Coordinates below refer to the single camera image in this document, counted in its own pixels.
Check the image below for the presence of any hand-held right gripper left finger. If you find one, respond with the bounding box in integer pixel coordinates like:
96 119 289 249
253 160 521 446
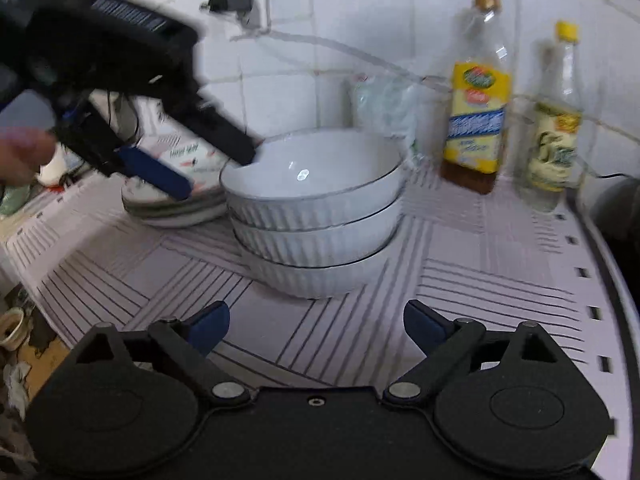
75 301 252 409

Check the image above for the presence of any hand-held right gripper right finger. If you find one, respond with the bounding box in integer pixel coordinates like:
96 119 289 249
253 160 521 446
382 300 559 407

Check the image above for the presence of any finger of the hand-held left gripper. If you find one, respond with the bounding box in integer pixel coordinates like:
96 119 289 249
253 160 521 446
52 105 194 202
162 91 259 167

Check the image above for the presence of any blue fried egg print plate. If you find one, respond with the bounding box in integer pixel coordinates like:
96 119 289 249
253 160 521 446
122 182 230 217

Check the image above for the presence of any white bear print plate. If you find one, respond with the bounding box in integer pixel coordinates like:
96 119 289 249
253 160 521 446
131 127 232 201

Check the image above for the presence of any white ribbed bowl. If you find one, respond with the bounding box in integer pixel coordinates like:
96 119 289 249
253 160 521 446
240 235 396 301
220 129 407 233
231 195 405 268

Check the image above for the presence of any person's left hand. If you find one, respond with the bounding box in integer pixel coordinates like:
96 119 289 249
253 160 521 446
0 127 57 187

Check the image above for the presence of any striped counter mat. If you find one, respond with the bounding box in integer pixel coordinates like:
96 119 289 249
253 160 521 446
5 157 632 480

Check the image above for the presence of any white cup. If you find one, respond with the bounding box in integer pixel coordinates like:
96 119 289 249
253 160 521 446
37 144 69 186

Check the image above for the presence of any black plug charger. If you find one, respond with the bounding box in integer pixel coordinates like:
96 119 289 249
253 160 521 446
207 0 262 29

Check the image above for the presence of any white plastic bag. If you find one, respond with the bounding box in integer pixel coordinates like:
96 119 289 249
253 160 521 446
347 74 426 168

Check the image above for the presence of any clear vinegar bottle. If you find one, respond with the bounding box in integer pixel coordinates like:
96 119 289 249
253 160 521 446
517 20 583 215

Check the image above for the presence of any yellow label cooking wine bottle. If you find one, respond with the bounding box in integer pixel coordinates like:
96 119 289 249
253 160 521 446
440 0 513 196

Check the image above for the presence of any dark round object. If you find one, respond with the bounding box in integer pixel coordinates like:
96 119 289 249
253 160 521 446
594 177 640 261

